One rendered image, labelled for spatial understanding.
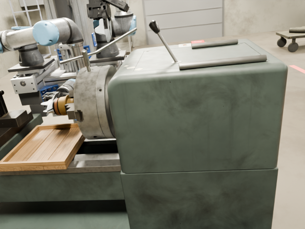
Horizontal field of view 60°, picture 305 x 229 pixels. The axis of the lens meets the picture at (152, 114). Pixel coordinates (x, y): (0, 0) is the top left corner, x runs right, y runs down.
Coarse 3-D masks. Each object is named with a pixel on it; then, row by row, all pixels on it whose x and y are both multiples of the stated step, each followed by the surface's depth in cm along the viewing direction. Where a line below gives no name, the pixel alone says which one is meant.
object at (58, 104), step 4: (64, 96) 116; (68, 96) 117; (56, 100) 115; (60, 100) 114; (64, 100) 113; (68, 100) 115; (72, 100) 114; (56, 104) 114; (60, 104) 114; (64, 104) 113; (56, 108) 114; (60, 108) 114; (64, 108) 113; (56, 112) 115; (60, 112) 115; (64, 112) 115
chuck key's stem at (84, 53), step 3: (81, 51) 102; (84, 51) 101; (84, 54) 102; (87, 54) 103; (84, 57) 102; (87, 57) 103; (84, 60) 103; (87, 60) 103; (84, 63) 104; (87, 63) 104; (87, 66) 105; (87, 69) 106
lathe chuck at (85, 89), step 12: (84, 72) 106; (96, 72) 105; (84, 84) 102; (96, 84) 101; (84, 96) 100; (84, 108) 100; (96, 108) 100; (84, 120) 102; (96, 120) 102; (84, 132) 106; (96, 132) 106
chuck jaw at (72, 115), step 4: (68, 104) 112; (72, 104) 111; (68, 108) 108; (72, 108) 106; (68, 112) 104; (72, 112) 103; (76, 112) 102; (80, 112) 102; (68, 116) 104; (72, 116) 104; (76, 116) 102; (80, 116) 102; (80, 120) 103
